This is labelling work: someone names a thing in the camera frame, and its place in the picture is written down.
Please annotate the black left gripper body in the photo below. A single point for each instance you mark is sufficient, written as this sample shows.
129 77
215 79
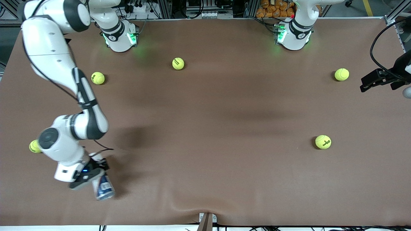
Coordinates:
402 66

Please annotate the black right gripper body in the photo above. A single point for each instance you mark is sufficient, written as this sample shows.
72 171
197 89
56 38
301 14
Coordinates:
95 164

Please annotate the white blue tennis ball can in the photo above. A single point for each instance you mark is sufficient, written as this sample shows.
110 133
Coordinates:
104 191

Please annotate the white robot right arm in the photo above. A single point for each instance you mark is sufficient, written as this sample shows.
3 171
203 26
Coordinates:
48 41

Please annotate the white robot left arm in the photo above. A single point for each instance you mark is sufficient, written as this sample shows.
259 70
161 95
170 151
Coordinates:
297 40

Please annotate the yellow-green tennis ball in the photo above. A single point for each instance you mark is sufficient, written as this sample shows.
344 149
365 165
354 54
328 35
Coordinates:
323 141
341 74
98 78
33 147
178 63

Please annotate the brown table cover sheet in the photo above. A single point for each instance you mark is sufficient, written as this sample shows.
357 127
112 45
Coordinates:
205 160

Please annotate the bag of orange objects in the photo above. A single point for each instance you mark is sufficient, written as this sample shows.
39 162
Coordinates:
276 11

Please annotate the white power strip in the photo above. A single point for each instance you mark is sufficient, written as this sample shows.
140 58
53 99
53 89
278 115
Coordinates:
141 8

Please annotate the white connector block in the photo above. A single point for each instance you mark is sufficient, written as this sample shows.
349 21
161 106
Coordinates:
208 14

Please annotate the aluminium frame profile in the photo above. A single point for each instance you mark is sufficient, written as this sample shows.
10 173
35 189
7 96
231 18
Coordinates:
390 19
13 7

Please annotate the metal table edge bracket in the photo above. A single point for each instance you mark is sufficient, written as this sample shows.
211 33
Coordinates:
207 223

